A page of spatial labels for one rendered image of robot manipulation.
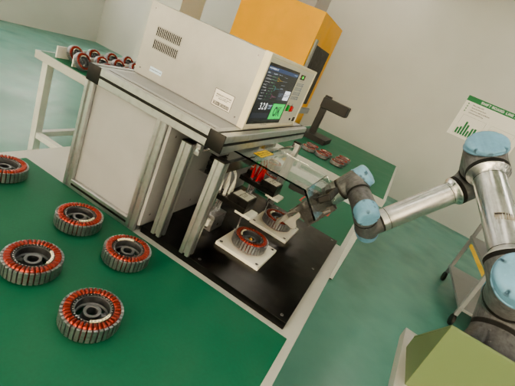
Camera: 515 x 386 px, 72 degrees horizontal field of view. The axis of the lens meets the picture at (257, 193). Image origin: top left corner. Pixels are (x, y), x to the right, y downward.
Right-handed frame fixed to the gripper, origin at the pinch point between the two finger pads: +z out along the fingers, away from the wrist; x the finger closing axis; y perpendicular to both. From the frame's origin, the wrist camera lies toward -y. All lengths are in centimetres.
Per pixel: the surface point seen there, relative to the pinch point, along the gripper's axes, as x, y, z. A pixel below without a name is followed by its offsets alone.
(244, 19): 323, -223, 47
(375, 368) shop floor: 73, 105, 33
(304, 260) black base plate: -10.0, 15.7, -4.0
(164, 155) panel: -45, -31, -2
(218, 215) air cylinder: -26.0, -11.6, 5.6
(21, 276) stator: -79, -19, 15
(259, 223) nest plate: -6.5, -2.5, 5.1
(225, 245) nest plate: -31.3, -2.7, 5.2
